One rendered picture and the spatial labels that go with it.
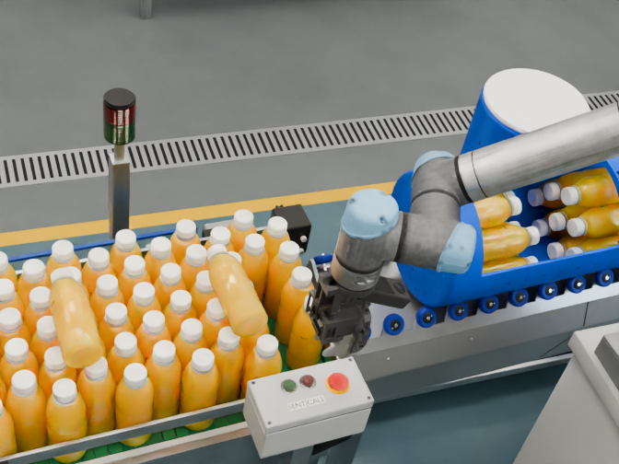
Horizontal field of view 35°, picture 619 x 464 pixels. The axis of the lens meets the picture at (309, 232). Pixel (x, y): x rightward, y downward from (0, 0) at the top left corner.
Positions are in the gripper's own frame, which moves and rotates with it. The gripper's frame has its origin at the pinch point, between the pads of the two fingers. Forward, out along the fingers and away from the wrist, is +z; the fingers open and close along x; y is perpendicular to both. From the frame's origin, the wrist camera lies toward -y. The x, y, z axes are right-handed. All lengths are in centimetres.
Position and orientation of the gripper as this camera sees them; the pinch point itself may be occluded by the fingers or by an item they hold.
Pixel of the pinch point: (344, 351)
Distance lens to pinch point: 164.8
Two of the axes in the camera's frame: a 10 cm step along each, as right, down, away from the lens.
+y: -9.2, 1.7, -3.5
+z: -1.4, 6.9, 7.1
